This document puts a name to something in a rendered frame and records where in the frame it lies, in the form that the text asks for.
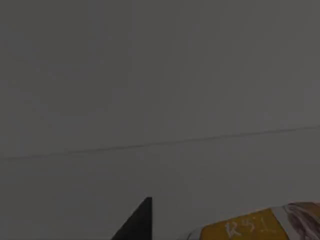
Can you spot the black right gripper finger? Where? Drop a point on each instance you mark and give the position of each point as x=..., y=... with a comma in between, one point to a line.
x=141, y=222

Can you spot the yellow and white can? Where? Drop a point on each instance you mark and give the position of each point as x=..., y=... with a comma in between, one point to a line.
x=262, y=225

